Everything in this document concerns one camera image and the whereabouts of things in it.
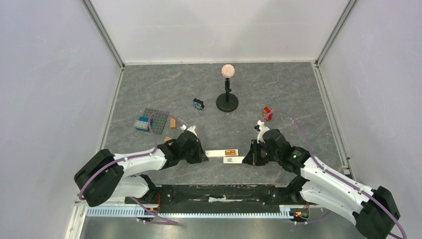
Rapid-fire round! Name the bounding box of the white remote control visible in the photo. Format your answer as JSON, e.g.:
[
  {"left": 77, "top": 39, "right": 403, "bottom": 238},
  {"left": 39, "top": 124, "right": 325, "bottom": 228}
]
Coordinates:
[{"left": 205, "top": 149, "right": 239, "bottom": 158}]

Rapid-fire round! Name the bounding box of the white remote battery cover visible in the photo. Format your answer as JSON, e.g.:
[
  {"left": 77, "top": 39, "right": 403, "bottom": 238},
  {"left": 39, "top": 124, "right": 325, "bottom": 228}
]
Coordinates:
[{"left": 223, "top": 156, "right": 244, "bottom": 164}]

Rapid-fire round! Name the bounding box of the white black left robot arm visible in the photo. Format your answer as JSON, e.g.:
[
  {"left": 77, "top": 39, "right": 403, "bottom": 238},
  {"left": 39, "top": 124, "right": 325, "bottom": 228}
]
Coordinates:
[{"left": 74, "top": 129, "right": 209, "bottom": 207}]

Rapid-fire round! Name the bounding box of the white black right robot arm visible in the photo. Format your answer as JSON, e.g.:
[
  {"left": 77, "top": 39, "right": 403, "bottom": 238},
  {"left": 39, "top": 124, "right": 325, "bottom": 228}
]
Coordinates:
[{"left": 242, "top": 125, "right": 400, "bottom": 239}]

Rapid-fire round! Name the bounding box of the tan wooden rectangular block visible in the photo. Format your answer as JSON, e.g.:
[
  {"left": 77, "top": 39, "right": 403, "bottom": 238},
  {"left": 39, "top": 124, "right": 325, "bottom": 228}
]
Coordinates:
[{"left": 170, "top": 118, "right": 177, "bottom": 129}]

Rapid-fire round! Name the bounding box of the small red toy block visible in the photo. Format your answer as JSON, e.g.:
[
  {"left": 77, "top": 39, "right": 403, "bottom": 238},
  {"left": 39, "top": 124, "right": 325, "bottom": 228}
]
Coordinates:
[{"left": 262, "top": 107, "right": 272, "bottom": 121}]

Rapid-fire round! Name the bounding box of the small black blue block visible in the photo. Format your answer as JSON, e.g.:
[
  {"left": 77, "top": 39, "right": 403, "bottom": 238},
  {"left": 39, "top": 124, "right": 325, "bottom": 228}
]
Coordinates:
[{"left": 193, "top": 98, "right": 205, "bottom": 111}]

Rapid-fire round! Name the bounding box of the grey lego baseplate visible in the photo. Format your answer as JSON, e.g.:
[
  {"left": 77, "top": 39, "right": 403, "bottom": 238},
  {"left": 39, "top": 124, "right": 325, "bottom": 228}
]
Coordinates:
[{"left": 141, "top": 108, "right": 168, "bottom": 135}]

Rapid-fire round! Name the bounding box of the black round stand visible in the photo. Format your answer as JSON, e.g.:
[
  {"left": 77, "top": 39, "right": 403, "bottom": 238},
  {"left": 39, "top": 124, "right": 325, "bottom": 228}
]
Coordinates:
[{"left": 216, "top": 78, "right": 239, "bottom": 113}]

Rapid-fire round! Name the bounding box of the blue grey lego brick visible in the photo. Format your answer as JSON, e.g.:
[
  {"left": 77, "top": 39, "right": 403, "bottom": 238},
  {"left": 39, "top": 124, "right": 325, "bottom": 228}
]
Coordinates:
[{"left": 134, "top": 117, "right": 153, "bottom": 132}]

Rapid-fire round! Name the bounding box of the pink ball on stand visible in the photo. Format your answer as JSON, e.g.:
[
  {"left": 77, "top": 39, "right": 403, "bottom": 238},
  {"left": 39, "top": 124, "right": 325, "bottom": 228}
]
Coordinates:
[{"left": 221, "top": 64, "right": 235, "bottom": 78}]

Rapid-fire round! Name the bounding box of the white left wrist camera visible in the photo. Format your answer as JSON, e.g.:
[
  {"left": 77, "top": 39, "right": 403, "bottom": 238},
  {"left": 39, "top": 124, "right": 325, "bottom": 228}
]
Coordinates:
[{"left": 180, "top": 124, "right": 198, "bottom": 137}]

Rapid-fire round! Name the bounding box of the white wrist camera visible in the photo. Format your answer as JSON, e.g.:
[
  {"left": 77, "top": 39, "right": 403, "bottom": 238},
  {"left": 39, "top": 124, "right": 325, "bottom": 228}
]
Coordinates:
[
  {"left": 180, "top": 124, "right": 198, "bottom": 137},
  {"left": 254, "top": 120, "right": 270, "bottom": 144}
]

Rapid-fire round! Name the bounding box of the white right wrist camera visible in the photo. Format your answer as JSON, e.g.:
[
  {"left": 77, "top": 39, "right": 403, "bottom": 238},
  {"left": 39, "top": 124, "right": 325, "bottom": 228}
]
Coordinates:
[{"left": 254, "top": 120, "right": 270, "bottom": 144}]

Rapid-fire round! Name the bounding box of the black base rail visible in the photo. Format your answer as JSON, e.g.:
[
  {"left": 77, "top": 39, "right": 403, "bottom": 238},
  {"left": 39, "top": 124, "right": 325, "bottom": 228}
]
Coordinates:
[{"left": 138, "top": 184, "right": 306, "bottom": 214}]

